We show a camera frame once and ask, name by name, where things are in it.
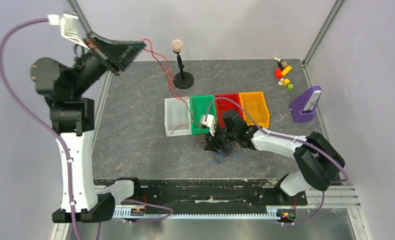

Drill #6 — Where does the green wooden cube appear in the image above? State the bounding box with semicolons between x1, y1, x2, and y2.
287;83;294;91

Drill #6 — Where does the red wooden block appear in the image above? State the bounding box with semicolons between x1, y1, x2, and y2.
274;68;282;79

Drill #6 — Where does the black microphone stand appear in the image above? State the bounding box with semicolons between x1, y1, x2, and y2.
171;39;194;90

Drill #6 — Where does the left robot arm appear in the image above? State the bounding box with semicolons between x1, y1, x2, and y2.
30;32;147;223

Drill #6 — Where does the yellow wooden bar block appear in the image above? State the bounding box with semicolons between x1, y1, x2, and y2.
281;65;293;77

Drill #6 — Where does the purple wire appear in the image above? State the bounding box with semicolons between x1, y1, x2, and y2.
212;150;232;165

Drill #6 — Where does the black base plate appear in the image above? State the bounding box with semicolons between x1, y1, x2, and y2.
131;178;308;215

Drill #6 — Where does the red plastic bin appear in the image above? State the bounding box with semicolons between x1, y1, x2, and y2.
214;92;243;129

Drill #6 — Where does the purple metronome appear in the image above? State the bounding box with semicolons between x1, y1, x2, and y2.
289;85;322;123

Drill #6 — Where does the yellow wooden cube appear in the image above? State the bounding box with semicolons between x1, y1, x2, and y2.
282;78;291;87

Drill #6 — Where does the white transparent plastic bin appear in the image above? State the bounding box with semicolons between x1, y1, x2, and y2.
164;97;192;137

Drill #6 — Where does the white wooden knob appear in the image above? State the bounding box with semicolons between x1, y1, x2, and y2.
278;78;284;86

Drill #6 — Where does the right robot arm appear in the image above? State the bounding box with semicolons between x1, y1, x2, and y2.
200;109;345;204

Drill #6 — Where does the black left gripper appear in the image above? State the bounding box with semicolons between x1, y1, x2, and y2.
70;30;145;97

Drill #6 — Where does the green plastic bin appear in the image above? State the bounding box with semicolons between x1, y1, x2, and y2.
189;95;215;135

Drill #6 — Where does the orange plastic bin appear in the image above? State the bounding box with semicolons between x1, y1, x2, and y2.
239;91;271;129

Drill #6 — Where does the brown wooden cube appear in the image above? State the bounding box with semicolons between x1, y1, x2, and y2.
281;61;288;68

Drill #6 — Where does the white cable duct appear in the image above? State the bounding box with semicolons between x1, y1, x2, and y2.
112;206;281;220

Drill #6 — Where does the red wire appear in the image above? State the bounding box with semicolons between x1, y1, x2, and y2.
141;38;193;136

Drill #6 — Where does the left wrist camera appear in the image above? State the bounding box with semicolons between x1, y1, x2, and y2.
47;13;90;50

